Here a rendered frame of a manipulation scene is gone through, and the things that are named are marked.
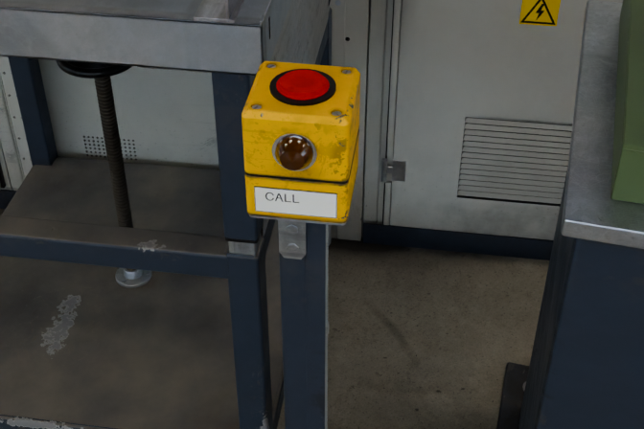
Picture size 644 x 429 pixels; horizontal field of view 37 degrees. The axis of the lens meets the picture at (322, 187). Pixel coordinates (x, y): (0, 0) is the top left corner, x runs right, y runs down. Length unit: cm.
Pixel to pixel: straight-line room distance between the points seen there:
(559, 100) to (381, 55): 32
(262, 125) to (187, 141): 118
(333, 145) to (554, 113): 107
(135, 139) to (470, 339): 74
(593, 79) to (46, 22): 56
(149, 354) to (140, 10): 70
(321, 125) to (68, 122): 128
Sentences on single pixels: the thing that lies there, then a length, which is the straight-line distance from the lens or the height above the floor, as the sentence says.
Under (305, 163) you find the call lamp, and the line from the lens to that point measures 71.
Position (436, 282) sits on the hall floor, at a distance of 189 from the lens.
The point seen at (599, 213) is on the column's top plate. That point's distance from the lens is 89.
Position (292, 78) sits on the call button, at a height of 91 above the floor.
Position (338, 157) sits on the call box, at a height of 87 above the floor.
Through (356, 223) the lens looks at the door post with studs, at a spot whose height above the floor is 5.
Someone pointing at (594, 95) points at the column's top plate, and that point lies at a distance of 105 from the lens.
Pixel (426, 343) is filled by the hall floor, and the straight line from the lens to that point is 178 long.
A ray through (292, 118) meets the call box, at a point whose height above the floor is 90.
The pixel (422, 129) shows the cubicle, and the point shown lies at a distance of 177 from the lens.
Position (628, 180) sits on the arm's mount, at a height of 77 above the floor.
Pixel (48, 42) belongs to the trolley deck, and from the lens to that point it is 102.
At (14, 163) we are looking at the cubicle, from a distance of 207.
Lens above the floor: 129
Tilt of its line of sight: 38 degrees down
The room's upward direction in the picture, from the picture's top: straight up
